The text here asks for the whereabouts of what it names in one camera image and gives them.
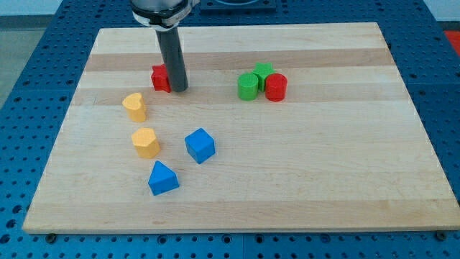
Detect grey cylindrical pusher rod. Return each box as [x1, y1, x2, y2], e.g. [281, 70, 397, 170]
[156, 27, 188, 92]

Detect red star block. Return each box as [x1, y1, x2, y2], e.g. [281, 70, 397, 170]
[151, 64, 171, 93]

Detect yellow heart block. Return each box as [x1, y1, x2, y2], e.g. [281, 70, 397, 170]
[122, 93, 147, 122]

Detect green star block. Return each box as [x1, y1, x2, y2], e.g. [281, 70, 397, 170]
[252, 62, 275, 92]

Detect green cylinder block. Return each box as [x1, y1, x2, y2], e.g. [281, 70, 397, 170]
[237, 73, 259, 101]

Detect yellow pentagon block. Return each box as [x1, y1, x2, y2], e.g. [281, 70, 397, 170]
[132, 127, 161, 158]

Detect blue cube block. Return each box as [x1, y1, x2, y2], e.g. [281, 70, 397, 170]
[185, 128, 216, 164]

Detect red cylinder block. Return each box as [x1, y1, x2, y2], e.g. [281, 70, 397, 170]
[265, 73, 288, 101]

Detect blue triangle block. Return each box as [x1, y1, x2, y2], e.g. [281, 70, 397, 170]
[148, 160, 180, 196]

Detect wooden board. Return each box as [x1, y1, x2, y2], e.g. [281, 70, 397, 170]
[23, 22, 459, 234]

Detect dark blue mount plate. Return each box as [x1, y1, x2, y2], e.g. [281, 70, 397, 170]
[199, 0, 277, 13]

